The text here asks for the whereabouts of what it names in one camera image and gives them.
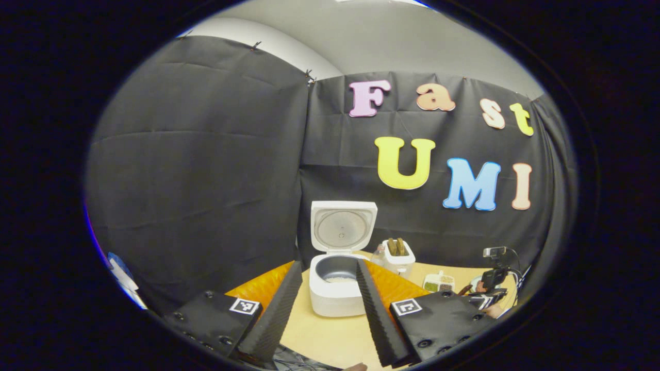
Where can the white chopstick holder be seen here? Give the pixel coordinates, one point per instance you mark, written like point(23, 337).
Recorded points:
point(399, 264)

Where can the small clear bottle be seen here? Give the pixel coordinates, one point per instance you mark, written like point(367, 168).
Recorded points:
point(379, 255)

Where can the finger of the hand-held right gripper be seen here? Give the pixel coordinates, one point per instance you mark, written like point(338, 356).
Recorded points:
point(490, 300)

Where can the white rice cooker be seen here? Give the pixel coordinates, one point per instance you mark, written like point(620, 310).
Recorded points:
point(330, 301)

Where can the black cloth clip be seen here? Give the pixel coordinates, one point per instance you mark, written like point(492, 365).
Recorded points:
point(309, 78)
point(256, 45)

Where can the white divided grain dish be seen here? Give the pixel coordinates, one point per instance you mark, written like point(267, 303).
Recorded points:
point(438, 282)

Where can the pile of white rice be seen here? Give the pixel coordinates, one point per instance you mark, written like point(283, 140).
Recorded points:
point(340, 280)

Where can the blue cloth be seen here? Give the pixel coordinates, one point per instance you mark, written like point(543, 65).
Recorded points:
point(121, 265)

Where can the black backdrop cloth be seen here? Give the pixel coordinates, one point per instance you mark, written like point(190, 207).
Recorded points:
point(206, 154)

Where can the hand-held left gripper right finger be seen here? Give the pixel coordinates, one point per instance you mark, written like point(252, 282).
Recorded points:
point(379, 319)

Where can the white paper stack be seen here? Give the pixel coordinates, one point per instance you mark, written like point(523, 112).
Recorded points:
point(131, 291)

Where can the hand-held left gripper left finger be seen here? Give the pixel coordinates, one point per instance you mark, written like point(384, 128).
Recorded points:
point(276, 319)

